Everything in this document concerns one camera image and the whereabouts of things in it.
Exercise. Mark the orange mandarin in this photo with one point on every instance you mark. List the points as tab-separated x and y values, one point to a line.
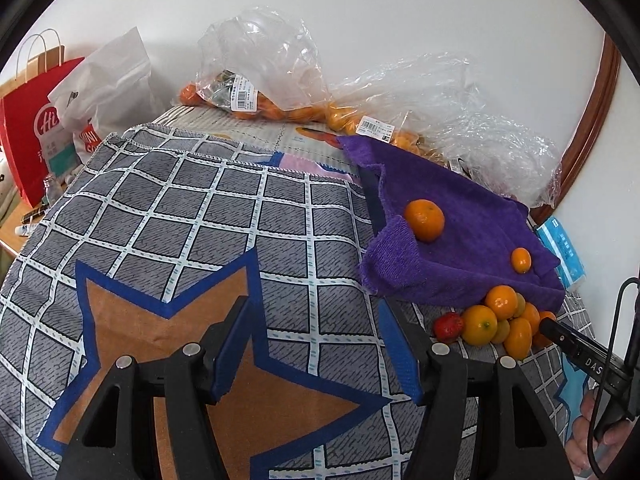
501	302
479	325
424	220

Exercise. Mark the grey checked star blanket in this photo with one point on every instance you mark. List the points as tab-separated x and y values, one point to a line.
200	220

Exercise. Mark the purple towel covered tray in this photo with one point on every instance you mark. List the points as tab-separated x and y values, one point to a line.
465	240

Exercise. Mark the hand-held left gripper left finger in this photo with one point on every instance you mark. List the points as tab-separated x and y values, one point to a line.
230	355

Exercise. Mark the clear plastic bag of mandarins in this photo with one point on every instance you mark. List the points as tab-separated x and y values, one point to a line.
260	45

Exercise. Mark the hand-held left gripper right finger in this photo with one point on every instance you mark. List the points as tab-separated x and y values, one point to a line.
400	355

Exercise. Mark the blue tissue pack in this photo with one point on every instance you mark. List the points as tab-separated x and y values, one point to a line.
562	255

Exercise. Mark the white plastic bag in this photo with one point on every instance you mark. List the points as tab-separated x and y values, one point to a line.
115	85

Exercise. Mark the small clear bottle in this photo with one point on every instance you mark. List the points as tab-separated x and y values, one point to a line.
51	187

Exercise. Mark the red paper bag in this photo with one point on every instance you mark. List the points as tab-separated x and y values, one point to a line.
25	135

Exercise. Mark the clear plastic bag of kumquats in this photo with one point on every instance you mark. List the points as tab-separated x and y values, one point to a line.
400	90

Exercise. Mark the printed table cover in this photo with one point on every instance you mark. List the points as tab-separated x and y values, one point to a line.
250	132

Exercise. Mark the crumpled clear plastic bag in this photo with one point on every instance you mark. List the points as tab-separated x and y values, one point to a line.
500	150

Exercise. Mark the brown wooden frame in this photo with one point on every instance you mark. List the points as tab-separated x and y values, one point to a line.
595	110

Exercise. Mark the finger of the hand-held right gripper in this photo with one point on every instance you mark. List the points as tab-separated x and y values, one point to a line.
580	355

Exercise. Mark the red strawberry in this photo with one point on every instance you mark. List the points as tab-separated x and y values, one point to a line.
448	327

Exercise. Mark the orange kumquat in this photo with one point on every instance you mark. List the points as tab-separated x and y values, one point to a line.
520	260
547	315
531	316
517	338

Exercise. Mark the person's right hand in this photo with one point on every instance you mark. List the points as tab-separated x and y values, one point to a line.
582	440

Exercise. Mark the yellow-green kumquat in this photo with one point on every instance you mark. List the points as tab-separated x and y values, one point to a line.
521	305
500	332

